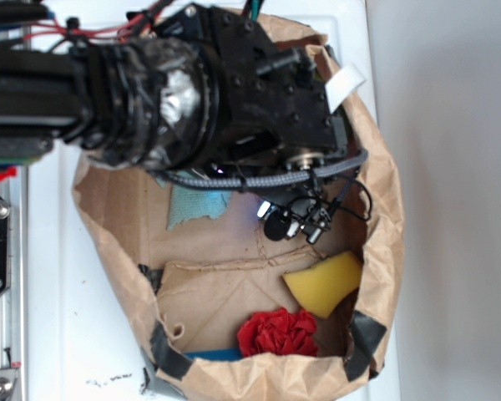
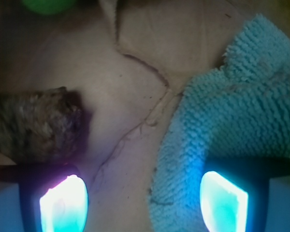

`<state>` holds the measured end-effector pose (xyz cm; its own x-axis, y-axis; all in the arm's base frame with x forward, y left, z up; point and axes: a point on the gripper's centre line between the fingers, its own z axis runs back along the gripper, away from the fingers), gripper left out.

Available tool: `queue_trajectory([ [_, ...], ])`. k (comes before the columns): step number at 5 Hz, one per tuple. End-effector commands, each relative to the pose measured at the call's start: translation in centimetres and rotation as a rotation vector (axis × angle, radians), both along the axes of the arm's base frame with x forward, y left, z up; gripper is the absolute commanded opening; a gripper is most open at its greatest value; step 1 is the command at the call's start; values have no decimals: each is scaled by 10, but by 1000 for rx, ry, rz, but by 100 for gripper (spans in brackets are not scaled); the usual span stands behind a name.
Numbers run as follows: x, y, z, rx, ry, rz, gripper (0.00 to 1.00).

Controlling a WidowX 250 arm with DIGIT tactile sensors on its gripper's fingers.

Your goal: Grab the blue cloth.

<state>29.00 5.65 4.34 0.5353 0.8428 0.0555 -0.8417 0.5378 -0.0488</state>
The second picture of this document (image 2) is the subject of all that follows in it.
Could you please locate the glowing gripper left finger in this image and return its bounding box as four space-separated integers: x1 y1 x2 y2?
0 163 88 232

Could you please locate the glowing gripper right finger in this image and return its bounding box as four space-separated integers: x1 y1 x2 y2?
200 157 290 232

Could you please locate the light blue terry cloth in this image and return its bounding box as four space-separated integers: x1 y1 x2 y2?
148 14 290 232

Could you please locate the brown rock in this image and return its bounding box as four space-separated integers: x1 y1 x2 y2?
0 87 82 164

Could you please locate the brown paper bag bin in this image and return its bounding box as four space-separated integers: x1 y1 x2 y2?
0 0 290 232

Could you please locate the green plush toy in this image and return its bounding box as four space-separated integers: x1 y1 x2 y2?
21 0 76 15

